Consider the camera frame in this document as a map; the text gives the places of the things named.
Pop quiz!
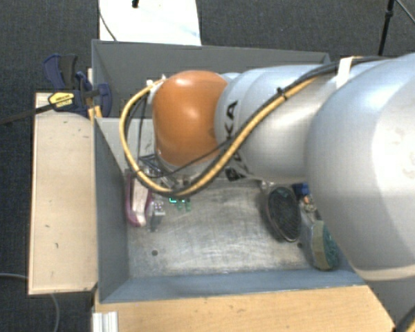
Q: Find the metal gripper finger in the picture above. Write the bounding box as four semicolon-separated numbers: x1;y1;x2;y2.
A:
150;201;167;233

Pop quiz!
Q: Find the pink and white object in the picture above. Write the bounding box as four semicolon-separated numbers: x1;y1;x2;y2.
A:
124;172;154;228

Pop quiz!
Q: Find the grey metal bin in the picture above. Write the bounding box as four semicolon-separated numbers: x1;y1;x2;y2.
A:
91;39;367;304

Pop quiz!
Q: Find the pale wood flat board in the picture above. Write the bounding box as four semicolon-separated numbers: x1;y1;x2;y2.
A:
27;91;100;295

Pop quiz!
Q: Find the black round mesh object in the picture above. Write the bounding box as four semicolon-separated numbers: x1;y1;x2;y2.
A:
261;186;304;244

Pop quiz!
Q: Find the small blue object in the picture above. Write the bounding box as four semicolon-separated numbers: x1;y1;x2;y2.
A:
291;183;311;200

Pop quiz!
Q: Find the grey and green sponge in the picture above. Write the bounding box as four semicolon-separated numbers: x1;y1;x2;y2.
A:
298;219;342;272

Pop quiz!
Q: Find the black cylinder on white bracket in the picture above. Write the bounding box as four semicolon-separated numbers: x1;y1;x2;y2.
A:
224;167;245;183

